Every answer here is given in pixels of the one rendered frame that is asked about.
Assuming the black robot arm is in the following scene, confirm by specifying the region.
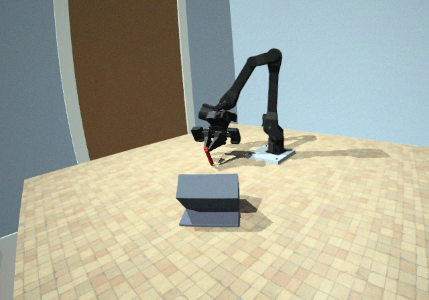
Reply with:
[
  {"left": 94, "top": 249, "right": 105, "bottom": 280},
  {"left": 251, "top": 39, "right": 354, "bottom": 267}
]
[{"left": 198, "top": 48, "right": 287, "bottom": 155}]

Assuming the grey-blue square panel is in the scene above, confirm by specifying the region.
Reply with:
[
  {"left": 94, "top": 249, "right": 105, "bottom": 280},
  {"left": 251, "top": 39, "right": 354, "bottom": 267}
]
[{"left": 176, "top": 173, "right": 240, "bottom": 228}]

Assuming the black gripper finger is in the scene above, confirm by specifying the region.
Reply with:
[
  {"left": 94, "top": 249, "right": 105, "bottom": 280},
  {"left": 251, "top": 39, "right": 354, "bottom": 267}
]
[
  {"left": 208, "top": 131, "right": 226, "bottom": 152},
  {"left": 202, "top": 131, "right": 212, "bottom": 148}
]

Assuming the red peg with white band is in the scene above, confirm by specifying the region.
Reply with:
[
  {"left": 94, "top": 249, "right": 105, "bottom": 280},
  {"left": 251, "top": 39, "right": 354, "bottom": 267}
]
[{"left": 204, "top": 147, "right": 214, "bottom": 165}]

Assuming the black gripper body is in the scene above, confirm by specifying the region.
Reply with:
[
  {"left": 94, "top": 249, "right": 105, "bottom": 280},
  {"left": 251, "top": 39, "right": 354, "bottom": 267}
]
[{"left": 191, "top": 120, "right": 241, "bottom": 144}]

